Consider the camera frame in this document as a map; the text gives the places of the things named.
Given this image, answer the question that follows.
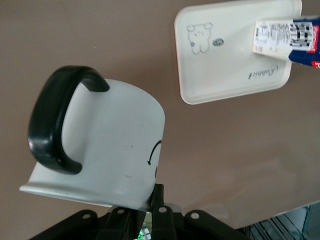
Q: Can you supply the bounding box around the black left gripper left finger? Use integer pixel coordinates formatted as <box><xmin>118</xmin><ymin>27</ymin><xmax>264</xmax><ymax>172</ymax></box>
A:
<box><xmin>99</xmin><ymin>206</ymin><xmax>146</xmax><ymax>240</ymax></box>

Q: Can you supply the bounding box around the white tray with bear drawing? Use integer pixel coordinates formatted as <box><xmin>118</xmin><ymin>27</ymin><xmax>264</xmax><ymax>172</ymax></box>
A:
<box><xmin>173</xmin><ymin>0</ymin><xmax>304</xmax><ymax>106</ymax></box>

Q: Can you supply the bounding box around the blue white milk carton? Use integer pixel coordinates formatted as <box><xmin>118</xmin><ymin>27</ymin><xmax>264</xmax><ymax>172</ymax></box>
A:
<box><xmin>251</xmin><ymin>13</ymin><xmax>320</xmax><ymax>70</ymax></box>

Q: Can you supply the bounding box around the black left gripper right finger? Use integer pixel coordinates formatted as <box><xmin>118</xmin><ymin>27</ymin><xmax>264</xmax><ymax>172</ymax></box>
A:
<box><xmin>149</xmin><ymin>183</ymin><xmax>176</xmax><ymax>240</ymax></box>

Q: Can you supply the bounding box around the white smiley mug black handle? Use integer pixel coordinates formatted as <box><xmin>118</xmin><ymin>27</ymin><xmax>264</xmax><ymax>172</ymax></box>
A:
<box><xmin>19</xmin><ymin>65</ymin><xmax>167</xmax><ymax>210</ymax></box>

